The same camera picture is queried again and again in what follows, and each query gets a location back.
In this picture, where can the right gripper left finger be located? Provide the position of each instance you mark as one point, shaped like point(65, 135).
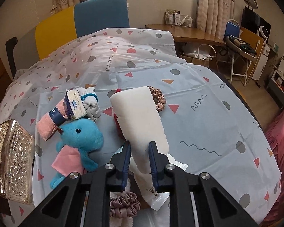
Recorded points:
point(118, 168)

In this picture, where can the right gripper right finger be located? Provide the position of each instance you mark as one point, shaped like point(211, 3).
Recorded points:
point(162, 170)

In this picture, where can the mauve satin scrunchie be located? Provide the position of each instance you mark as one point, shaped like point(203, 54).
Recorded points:
point(124, 206)

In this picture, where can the blue plush toy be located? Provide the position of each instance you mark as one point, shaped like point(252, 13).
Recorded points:
point(78, 139)

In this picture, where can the white waffle cloth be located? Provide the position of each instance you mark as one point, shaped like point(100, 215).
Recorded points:
point(123, 221)

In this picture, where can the white packaged towel roll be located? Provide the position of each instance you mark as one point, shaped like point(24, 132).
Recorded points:
point(140, 123)

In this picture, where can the pink dishcloth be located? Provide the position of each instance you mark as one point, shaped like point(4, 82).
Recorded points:
point(50, 122)

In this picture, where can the patterned plastic tablecloth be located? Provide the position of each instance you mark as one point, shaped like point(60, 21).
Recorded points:
point(207, 126)

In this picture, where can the patterned scrunchie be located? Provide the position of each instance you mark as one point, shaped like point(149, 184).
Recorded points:
point(158, 98)

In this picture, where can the blue Tempo tissue pack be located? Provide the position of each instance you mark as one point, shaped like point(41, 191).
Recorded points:
point(73, 105)

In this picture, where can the gold embossed tissue box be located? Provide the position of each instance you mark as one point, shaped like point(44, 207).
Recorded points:
point(16, 162)

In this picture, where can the white bag under desk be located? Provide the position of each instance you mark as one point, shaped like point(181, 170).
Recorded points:
point(202, 52)

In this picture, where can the blue folding chair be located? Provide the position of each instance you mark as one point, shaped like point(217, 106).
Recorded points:
point(237, 48)

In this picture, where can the wooden desk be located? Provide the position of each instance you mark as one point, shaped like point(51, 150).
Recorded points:
point(188, 35)

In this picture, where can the grey yellow blue sofa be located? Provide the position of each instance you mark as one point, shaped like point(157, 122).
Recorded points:
point(76, 21)

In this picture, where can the boxes on desk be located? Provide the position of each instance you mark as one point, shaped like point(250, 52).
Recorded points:
point(175, 18)

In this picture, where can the white round fan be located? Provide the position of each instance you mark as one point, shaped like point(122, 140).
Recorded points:
point(263, 32)

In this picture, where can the black television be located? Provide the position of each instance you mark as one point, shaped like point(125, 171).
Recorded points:
point(251, 21)

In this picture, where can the right beige curtain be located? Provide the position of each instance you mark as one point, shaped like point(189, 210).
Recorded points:
point(212, 16)

